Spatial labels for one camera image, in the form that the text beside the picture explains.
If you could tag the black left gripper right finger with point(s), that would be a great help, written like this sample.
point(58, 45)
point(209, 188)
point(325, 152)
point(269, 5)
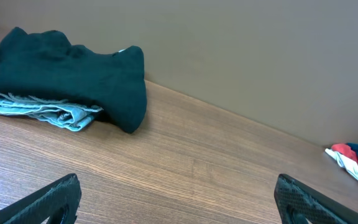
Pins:
point(298, 203)

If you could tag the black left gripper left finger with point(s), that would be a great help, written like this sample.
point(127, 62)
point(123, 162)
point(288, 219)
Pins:
point(55, 203)

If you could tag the red and white garment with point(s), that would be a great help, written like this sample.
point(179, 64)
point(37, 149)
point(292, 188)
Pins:
point(345, 157)

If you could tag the folded light grey garment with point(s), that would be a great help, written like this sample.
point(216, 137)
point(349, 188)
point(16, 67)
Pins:
point(61, 113)

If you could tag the folded dark green garment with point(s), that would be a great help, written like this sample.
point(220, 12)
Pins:
point(46, 65)

